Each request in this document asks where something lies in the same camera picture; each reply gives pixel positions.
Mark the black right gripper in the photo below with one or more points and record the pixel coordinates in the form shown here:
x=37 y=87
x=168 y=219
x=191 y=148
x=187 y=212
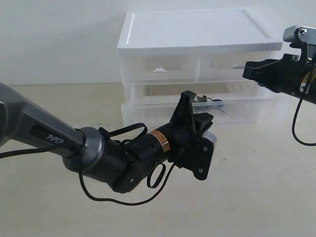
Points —
x=289 y=75

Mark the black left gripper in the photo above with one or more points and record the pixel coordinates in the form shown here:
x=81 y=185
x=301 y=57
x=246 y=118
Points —
x=177 y=140

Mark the key bunch with blue tag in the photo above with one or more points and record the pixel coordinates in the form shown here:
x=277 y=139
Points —
x=204 y=104

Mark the clear plastic storage bin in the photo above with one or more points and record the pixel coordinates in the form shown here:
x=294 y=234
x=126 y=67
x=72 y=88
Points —
x=153 y=105

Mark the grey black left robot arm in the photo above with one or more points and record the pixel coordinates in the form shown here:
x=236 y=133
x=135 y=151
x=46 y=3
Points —
x=122 y=158

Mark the clear upper right drawer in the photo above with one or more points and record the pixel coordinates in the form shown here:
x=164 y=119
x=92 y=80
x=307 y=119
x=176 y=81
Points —
x=227 y=67

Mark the clear drawer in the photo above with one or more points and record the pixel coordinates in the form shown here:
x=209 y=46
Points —
x=227 y=67
x=155 y=69

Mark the white plastic drawer cabinet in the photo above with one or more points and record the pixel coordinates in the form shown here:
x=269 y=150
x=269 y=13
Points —
x=197 y=32

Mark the clear upper left drawer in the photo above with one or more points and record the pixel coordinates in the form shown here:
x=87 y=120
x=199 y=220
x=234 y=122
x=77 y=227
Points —
x=155 y=69

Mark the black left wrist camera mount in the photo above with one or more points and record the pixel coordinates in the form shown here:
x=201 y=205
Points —
x=196 y=156

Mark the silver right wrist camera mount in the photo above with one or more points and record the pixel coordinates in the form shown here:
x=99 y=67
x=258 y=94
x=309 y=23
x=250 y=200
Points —
x=299 y=35

